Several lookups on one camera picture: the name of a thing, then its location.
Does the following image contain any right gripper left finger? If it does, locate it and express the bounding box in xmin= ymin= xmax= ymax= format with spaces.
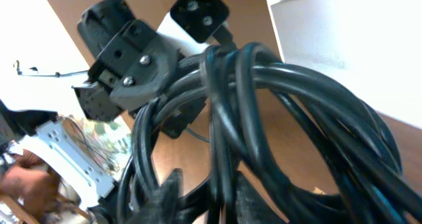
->
xmin=126 ymin=169 xmax=183 ymax=224

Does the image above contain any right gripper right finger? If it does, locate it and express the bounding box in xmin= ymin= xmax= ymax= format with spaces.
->
xmin=235 ymin=171 xmax=287 ymax=224

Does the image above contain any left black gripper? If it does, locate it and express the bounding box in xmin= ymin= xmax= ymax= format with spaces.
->
xmin=71 ymin=0 xmax=212 ymax=139

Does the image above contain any black usb cable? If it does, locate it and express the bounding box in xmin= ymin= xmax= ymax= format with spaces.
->
xmin=197 ymin=42 xmax=422 ymax=224

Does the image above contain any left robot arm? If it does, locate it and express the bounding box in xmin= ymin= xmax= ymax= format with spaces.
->
xmin=1 ymin=0 xmax=229 ymax=223

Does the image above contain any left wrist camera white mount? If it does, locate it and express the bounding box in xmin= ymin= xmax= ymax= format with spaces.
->
xmin=154 ymin=0 xmax=238 ymax=59

